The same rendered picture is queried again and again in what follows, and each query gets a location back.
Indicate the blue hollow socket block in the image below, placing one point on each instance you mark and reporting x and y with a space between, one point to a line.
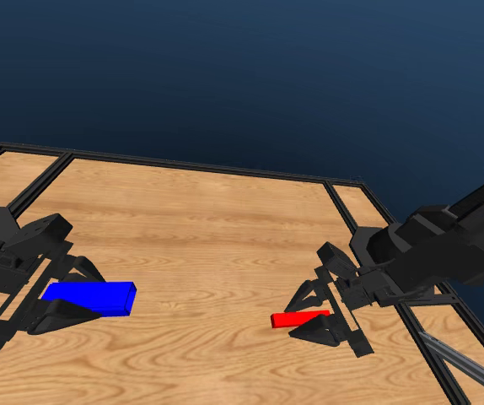
94 297

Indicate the black table frame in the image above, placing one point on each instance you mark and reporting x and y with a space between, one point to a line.
225 168

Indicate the grey metal strut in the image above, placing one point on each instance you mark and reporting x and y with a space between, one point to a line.
461 363

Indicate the thin red peg bar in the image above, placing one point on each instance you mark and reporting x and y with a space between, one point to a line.
292 319

